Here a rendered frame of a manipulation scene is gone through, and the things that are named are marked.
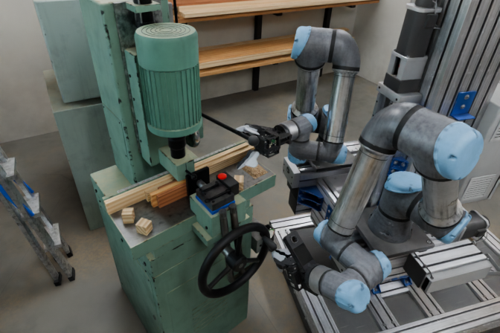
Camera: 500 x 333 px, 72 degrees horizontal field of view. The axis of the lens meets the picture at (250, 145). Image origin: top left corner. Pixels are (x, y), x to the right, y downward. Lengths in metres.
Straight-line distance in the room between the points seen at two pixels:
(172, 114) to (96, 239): 1.54
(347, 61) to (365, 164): 0.46
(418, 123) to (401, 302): 1.28
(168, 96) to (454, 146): 0.73
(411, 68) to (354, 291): 0.75
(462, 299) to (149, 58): 1.82
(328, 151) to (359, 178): 0.40
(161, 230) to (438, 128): 0.83
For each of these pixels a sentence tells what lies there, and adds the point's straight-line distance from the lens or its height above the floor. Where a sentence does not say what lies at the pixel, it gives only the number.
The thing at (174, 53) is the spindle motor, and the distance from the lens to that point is 0.98.
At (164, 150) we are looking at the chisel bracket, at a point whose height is 1.03.
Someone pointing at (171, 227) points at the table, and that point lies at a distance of 1.17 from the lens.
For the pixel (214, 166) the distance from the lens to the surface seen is 1.35.
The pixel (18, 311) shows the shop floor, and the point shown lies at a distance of 2.31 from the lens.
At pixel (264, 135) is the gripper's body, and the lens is 1.17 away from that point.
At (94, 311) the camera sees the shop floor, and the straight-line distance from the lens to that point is 2.15.
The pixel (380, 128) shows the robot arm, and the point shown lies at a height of 1.34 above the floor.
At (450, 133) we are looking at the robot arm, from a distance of 0.81.
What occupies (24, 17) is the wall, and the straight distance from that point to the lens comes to 3.37.
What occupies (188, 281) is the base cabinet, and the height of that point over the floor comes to 0.59.
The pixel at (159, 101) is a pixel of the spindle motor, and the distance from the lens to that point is 1.04.
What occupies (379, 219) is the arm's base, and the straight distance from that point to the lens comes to 1.31.
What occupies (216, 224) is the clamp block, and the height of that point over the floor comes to 0.92.
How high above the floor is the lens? 1.74
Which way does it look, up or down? 33 degrees down
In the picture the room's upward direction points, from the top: 2 degrees clockwise
